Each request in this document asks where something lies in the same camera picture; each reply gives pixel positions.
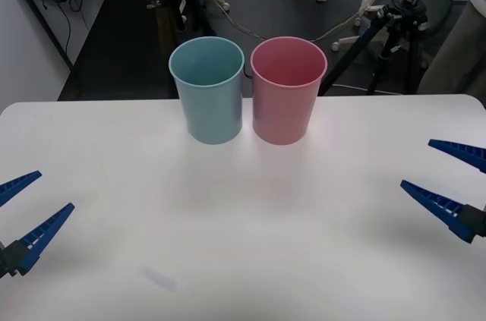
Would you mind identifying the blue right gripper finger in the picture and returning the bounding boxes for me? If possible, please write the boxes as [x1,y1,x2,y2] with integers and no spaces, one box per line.
[400,179,486,245]
[428,138,486,175]

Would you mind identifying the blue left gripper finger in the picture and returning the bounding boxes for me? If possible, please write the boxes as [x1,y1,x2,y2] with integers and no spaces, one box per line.
[0,170,43,208]
[0,202,76,279]

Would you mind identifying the black tripod with blue legs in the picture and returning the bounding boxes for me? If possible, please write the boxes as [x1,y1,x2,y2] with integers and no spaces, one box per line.
[317,0,459,96]

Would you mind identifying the pink plastic bin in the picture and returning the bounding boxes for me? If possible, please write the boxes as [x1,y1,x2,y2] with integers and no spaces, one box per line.
[249,36,328,146]

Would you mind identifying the pale blue plastic bin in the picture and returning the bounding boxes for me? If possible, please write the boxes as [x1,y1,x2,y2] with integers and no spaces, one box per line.
[168,35,245,146]

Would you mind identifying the tan floor cable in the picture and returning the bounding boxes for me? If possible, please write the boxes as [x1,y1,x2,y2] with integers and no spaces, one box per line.
[199,0,380,42]

